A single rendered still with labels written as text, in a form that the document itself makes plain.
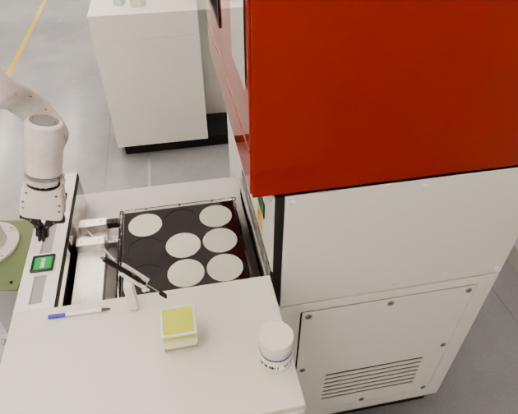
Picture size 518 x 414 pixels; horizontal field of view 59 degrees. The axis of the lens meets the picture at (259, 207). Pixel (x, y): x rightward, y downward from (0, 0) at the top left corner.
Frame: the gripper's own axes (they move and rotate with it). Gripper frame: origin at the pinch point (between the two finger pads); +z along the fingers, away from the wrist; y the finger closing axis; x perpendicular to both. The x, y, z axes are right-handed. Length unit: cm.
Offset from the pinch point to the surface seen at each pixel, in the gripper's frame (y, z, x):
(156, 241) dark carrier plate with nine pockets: -29.6, 4.6, -6.9
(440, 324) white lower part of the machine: -122, 13, 11
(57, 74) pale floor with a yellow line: 58, 78, -341
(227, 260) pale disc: -48.9, 0.6, 3.8
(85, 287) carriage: -12.1, 13.2, 5.4
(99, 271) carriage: -14.7, 11.7, 0.0
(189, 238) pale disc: -38.8, 2.0, -6.7
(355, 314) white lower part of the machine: -89, 8, 13
